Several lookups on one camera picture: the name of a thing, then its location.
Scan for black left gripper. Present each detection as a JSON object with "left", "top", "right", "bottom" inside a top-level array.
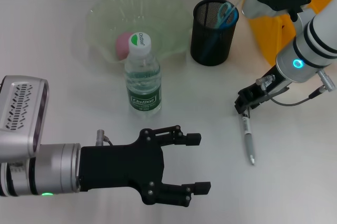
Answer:
[{"left": 80, "top": 125, "right": 203, "bottom": 206}]

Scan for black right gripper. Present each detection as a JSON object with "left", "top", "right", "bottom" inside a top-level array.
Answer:
[{"left": 234, "top": 73, "right": 293, "bottom": 116}]

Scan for grey white ballpoint pen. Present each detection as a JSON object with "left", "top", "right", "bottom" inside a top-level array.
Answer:
[{"left": 241, "top": 113, "right": 256, "bottom": 166}]

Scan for clear green-label water bottle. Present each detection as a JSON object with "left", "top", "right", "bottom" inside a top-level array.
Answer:
[{"left": 123, "top": 31, "right": 162, "bottom": 116}]

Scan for blue teal scissors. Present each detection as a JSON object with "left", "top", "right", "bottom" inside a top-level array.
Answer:
[{"left": 200, "top": 2, "right": 239, "bottom": 62}]

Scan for clear plastic ruler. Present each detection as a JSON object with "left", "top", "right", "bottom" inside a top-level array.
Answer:
[{"left": 210, "top": 0, "right": 246, "bottom": 29}]

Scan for pink peach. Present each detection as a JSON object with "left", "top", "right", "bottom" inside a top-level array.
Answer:
[{"left": 115, "top": 32, "right": 134, "bottom": 60}]

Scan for black mesh pen holder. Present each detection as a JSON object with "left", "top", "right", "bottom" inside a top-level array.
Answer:
[{"left": 190, "top": 0, "right": 240, "bottom": 67}]

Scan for green glass fruit plate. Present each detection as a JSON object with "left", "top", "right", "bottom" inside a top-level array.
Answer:
[{"left": 86, "top": 0, "right": 192, "bottom": 64}]

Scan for yellow plastic bin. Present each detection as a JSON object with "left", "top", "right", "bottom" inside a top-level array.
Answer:
[{"left": 241, "top": 0, "right": 337, "bottom": 67}]

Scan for right gripper cable with plug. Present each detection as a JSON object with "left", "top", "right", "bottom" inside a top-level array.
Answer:
[{"left": 255, "top": 70, "right": 337, "bottom": 107}]

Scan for gripper cable with plug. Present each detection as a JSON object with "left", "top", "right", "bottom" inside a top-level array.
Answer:
[
  {"left": 255, "top": 70, "right": 337, "bottom": 107},
  {"left": 96, "top": 129, "right": 114, "bottom": 146}
]

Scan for left gripper cable with plug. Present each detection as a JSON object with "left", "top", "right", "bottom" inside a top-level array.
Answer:
[{"left": 96, "top": 129, "right": 114, "bottom": 146}]

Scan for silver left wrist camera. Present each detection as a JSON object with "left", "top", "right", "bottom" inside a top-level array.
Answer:
[{"left": 0, "top": 75, "right": 50, "bottom": 161}]

